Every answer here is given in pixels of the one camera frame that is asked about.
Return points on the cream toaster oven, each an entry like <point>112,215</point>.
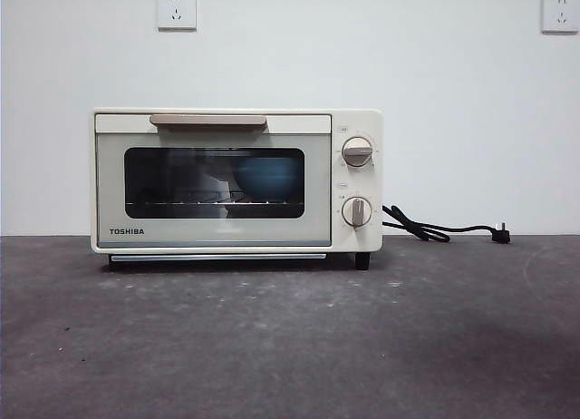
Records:
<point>358,183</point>

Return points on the metal crumb tray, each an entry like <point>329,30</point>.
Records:
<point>217,257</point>

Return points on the blue ribbed bowl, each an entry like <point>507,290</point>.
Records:
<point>267,178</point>

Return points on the white wall socket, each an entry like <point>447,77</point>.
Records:
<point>562,13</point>
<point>177,11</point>

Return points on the beige oven knob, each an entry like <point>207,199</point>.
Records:
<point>356,211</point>
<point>357,152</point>

